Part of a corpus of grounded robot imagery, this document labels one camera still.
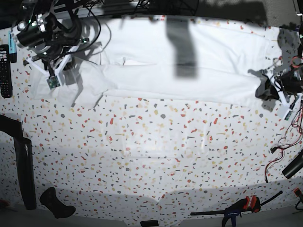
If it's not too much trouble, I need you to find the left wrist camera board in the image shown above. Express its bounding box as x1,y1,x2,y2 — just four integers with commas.
284,109,293,121

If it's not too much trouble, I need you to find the black cylinder tube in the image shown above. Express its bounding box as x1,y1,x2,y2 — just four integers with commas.
282,151,303,179

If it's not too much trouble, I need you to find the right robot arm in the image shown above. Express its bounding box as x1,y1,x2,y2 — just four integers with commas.
11,0,82,89

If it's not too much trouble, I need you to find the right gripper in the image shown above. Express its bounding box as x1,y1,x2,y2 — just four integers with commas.
23,44,79,86

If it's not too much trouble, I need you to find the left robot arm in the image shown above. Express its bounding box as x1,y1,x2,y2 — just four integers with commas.
255,0,303,120

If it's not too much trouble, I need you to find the turquoise highlighter marker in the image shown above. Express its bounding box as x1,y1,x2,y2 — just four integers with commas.
8,31,17,63

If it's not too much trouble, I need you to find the black orange bar clamp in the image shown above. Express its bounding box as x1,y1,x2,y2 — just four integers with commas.
190,191,283,227

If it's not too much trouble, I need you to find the black TV remote control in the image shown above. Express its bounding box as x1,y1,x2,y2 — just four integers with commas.
0,44,13,98

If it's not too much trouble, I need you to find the small black rectangular device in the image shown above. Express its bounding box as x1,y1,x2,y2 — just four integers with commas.
140,220,159,227

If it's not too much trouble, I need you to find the terrazzo pattern table cloth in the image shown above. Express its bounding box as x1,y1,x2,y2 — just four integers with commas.
0,48,303,226

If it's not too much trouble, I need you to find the white T-shirt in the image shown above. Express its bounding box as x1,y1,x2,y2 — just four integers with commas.
30,17,282,109

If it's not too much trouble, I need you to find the red black wire bundle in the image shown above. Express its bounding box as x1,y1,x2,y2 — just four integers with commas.
264,100,303,183

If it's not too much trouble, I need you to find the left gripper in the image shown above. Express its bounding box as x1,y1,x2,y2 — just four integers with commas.
255,70,303,120

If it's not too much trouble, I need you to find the small red black connector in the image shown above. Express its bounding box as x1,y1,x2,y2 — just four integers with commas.
294,188,302,197

